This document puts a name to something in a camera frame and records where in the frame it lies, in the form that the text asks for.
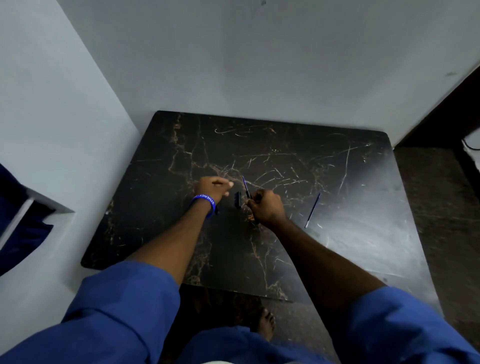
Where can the blue shirt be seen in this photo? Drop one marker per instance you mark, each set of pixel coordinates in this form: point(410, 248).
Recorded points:
point(123, 318)

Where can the small black pen cap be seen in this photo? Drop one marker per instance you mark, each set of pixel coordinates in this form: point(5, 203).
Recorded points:
point(237, 200)

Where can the person's right fingers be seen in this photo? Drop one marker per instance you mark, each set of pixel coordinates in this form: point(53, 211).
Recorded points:
point(255, 200)

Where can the person's right forearm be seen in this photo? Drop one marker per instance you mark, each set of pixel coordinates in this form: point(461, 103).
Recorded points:
point(322, 266)

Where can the white ledge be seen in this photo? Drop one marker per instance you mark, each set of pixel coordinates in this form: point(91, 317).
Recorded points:
point(26, 221)

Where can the person's bare foot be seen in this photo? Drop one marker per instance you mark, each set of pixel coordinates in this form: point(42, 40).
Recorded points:
point(264, 323)

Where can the person's left fingers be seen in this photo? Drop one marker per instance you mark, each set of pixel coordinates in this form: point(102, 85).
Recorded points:
point(224, 184)

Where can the person's right hand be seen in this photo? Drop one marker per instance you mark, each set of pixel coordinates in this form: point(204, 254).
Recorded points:
point(268, 210)

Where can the person's left hand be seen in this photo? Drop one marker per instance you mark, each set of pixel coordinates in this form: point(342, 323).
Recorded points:
point(210, 187)

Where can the person's left forearm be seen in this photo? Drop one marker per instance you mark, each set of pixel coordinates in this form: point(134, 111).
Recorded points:
point(176, 243)

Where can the blue wristband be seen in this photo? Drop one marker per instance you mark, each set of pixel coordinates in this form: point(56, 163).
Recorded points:
point(205, 202)

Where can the blue pen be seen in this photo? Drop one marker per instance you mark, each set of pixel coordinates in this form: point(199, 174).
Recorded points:
point(246, 187)

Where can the blue cloth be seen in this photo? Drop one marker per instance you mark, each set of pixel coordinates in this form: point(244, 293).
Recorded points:
point(18, 225)

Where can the blue pen refill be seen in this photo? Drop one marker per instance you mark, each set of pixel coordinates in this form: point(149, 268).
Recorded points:
point(312, 210)

